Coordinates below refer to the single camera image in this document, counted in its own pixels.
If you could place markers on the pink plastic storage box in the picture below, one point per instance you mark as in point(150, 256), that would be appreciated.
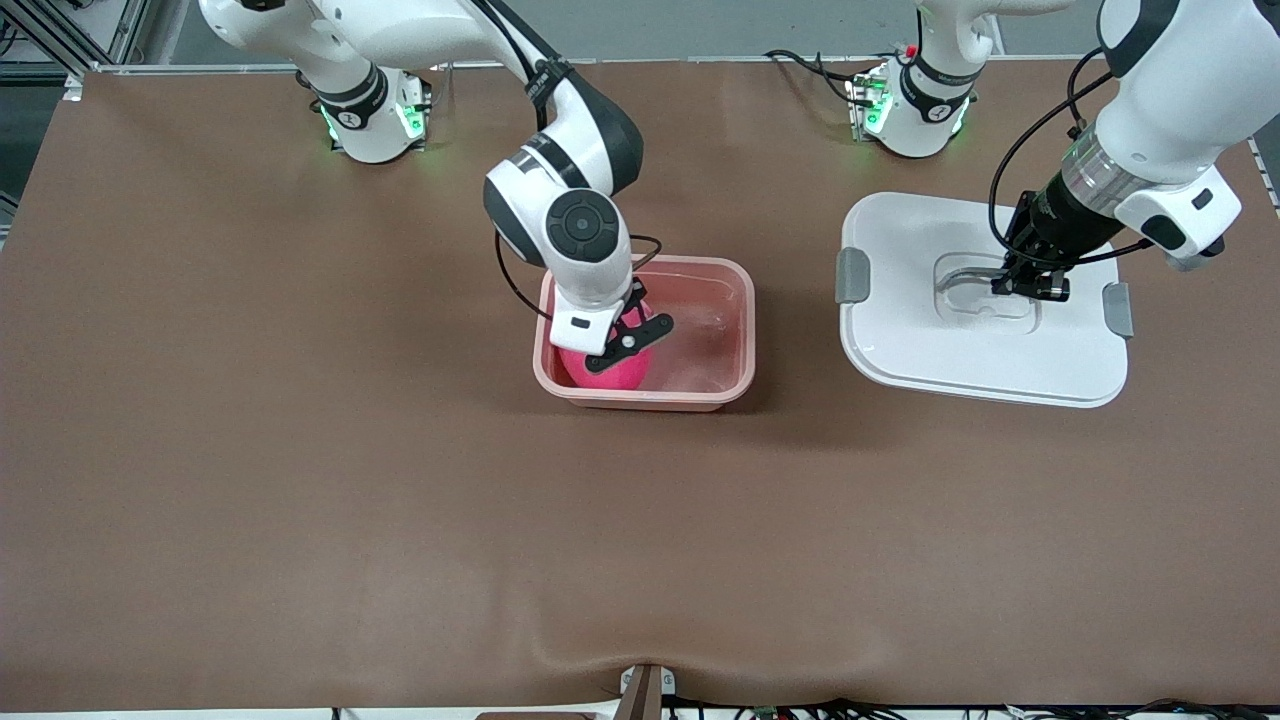
point(710, 340)

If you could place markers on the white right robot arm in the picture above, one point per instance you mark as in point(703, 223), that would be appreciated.
point(580, 270)

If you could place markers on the white box lid grey latches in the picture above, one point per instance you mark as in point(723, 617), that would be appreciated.
point(960, 350)

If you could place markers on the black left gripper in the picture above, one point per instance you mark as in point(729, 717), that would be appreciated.
point(1058, 232)

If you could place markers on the aluminium frame with dark struts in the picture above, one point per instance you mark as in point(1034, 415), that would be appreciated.
point(60, 35)

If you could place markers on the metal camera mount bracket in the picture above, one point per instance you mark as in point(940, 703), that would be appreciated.
point(640, 695)

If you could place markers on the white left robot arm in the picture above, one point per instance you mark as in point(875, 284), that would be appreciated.
point(1170, 110)

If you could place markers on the pink plush toy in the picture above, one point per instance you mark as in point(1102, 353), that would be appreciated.
point(620, 378)

